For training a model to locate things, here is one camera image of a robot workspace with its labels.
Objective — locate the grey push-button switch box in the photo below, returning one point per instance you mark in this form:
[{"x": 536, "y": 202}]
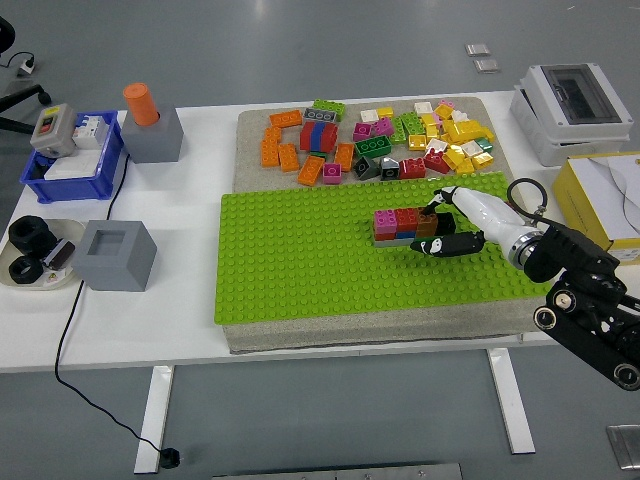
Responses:
[{"x": 52, "y": 131}]

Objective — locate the grey flat toy brick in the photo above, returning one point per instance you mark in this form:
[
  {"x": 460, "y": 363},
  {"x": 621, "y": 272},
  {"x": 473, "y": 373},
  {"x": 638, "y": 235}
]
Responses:
[{"x": 392, "y": 243}]

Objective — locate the black sloped toy brick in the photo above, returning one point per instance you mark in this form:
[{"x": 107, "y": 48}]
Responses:
[{"x": 389, "y": 169}]

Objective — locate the white circuit breaker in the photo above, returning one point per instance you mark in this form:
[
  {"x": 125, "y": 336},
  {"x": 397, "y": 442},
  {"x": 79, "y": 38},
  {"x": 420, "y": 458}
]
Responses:
[{"x": 91, "y": 131}]

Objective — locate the white toy brick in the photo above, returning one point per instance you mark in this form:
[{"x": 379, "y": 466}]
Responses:
[
  {"x": 423, "y": 108},
  {"x": 436, "y": 145},
  {"x": 461, "y": 116},
  {"x": 471, "y": 148},
  {"x": 368, "y": 115}
]

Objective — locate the grey block with square recess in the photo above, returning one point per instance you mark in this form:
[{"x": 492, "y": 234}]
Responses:
[{"x": 112, "y": 267}]

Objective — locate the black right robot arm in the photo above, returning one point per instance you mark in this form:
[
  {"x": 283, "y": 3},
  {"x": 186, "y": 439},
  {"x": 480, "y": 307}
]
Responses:
[{"x": 575, "y": 260}]

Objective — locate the black office chair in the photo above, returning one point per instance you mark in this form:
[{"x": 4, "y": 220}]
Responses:
[{"x": 15, "y": 97}]

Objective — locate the green studded baseplate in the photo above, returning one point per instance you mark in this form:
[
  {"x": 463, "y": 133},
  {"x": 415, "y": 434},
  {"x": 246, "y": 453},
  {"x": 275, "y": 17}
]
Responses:
[{"x": 300, "y": 260}]

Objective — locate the yellow and white carton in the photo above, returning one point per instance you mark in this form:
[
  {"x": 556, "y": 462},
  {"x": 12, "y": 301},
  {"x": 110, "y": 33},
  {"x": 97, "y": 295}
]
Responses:
[{"x": 595, "y": 200}]

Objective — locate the grey block with round hole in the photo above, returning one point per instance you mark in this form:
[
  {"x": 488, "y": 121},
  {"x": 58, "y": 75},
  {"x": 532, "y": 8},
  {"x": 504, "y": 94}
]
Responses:
[{"x": 152, "y": 142}]

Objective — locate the dark brown small part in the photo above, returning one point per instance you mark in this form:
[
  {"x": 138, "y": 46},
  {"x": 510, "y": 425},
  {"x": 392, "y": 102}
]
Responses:
[{"x": 59, "y": 254}]

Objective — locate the small black hex nut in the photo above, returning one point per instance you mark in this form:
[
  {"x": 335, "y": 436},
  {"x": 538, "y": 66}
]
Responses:
[{"x": 25, "y": 271}]

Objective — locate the orange cylinder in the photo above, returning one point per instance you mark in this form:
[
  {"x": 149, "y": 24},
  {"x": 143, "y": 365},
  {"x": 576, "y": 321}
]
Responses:
[{"x": 141, "y": 106}]

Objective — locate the grey-brown foam mat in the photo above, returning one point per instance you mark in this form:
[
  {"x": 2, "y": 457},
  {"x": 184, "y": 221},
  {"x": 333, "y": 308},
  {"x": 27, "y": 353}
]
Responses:
[{"x": 380, "y": 332}]

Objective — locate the grey metal base plate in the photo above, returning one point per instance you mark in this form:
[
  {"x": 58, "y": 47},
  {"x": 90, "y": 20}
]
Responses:
[{"x": 340, "y": 471}]

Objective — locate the long yellow toy brick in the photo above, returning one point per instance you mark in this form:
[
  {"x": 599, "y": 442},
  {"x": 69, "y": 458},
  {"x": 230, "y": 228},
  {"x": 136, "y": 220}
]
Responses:
[{"x": 467, "y": 131}]

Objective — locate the blue toy brick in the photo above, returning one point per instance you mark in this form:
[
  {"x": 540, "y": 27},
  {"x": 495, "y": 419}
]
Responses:
[
  {"x": 405, "y": 233},
  {"x": 318, "y": 136}
]

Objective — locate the red toy brick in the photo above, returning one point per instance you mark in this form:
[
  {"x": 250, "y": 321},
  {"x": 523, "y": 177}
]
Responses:
[
  {"x": 412, "y": 168},
  {"x": 306, "y": 137},
  {"x": 405, "y": 219},
  {"x": 384, "y": 236},
  {"x": 435, "y": 161},
  {"x": 330, "y": 137}
]

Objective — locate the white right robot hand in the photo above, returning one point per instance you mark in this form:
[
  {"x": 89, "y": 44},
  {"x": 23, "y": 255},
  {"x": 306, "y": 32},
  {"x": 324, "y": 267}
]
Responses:
[{"x": 492, "y": 217}]

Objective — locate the white electrical enclosure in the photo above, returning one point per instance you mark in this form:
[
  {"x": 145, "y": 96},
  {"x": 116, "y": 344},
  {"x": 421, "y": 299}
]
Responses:
[{"x": 565, "y": 117}]

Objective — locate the large black hex nut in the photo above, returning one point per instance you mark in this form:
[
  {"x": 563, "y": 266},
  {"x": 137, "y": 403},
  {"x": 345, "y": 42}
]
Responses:
[{"x": 30, "y": 236}]

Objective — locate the white table leg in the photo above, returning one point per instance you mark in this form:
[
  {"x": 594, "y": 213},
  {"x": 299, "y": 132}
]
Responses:
[
  {"x": 155, "y": 420},
  {"x": 512, "y": 405}
]

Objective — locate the orange toy brick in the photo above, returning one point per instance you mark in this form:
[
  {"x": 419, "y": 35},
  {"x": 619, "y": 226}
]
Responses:
[
  {"x": 285, "y": 118},
  {"x": 288, "y": 158},
  {"x": 344, "y": 157},
  {"x": 310, "y": 170},
  {"x": 269, "y": 153},
  {"x": 272, "y": 134}
]

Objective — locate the silver floor plate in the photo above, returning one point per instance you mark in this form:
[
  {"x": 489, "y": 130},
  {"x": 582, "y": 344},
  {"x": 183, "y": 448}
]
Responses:
[
  {"x": 477, "y": 48},
  {"x": 486, "y": 66}
]

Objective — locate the white oval tray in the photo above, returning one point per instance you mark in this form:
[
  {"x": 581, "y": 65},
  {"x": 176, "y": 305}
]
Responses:
[{"x": 60, "y": 280}]

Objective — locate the metal floor socket box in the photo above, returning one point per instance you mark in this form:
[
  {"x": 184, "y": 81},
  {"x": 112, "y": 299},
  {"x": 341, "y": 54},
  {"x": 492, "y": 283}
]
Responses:
[{"x": 625, "y": 447}]

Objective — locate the lime green toy brick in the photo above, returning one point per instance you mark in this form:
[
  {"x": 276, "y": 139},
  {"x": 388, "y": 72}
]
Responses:
[
  {"x": 398, "y": 131},
  {"x": 328, "y": 108},
  {"x": 412, "y": 123}
]

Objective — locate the blue plastic bin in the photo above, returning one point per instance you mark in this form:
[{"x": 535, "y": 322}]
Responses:
[{"x": 70, "y": 189}]

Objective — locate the dark grey sloped brick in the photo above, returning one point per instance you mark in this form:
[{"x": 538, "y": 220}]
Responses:
[{"x": 365, "y": 167}]

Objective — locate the white wall switch plate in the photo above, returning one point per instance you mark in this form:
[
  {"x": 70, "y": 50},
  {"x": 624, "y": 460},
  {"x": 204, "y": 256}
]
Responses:
[{"x": 72, "y": 167}]

